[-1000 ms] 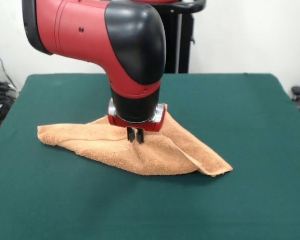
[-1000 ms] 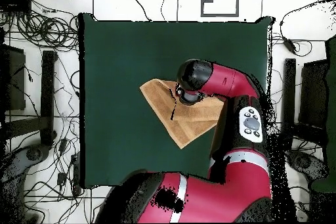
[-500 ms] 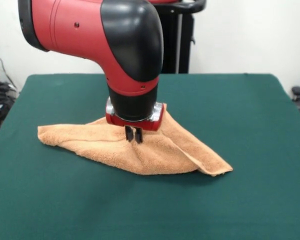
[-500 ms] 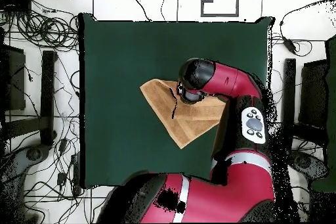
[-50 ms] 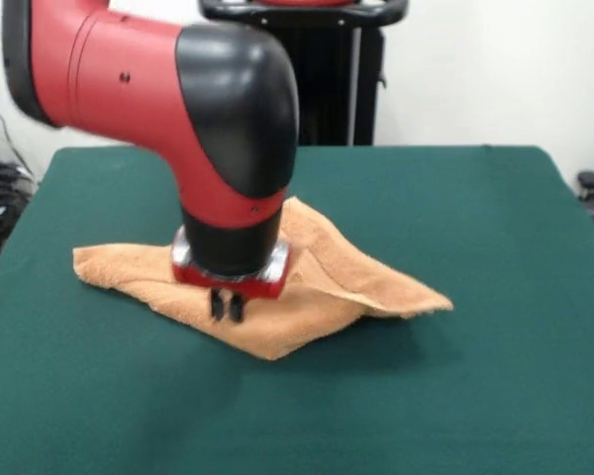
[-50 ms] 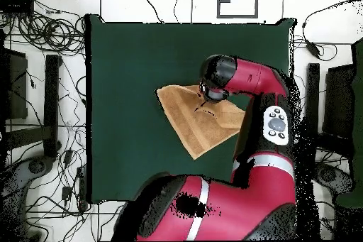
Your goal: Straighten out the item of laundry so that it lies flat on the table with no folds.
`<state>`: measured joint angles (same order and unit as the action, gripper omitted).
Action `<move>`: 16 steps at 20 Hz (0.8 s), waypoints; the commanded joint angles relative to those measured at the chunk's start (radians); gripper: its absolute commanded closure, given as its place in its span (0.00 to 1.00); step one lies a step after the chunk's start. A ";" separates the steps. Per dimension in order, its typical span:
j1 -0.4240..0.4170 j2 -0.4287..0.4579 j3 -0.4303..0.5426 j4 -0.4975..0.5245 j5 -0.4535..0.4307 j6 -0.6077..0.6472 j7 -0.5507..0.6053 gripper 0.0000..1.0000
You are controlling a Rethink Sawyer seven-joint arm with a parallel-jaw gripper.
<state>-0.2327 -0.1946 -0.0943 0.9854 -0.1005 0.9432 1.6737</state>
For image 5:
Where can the orange terry towel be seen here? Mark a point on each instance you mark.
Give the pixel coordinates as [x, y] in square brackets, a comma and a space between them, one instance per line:
[326, 297]

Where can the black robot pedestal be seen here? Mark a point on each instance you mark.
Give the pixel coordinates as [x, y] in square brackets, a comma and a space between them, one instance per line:
[336, 74]

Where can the dark green table cloth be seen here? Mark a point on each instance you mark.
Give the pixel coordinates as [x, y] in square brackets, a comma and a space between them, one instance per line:
[128, 396]

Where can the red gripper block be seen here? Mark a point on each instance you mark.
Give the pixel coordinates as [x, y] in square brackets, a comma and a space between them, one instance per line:
[257, 288]

